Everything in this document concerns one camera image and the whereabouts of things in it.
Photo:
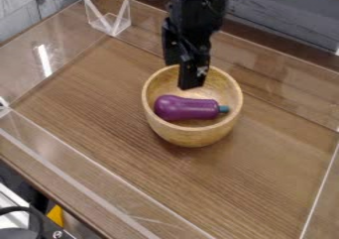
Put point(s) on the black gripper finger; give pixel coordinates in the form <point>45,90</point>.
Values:
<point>192,72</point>
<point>175,51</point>

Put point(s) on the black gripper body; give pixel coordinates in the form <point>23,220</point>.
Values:
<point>198,18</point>

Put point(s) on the purple toy eggplant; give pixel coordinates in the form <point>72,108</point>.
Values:
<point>175,108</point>

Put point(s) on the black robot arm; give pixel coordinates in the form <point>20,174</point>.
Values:
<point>194,20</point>

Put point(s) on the light wooden bowl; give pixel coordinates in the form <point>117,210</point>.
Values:
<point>192,133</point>

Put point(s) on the black device with yellow label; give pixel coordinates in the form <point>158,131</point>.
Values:
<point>61,226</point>

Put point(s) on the clear acrylic corner bracket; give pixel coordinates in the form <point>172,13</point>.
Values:
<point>109,23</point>

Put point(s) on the clear acrylic tray wall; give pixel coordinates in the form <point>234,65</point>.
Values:
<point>93,194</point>

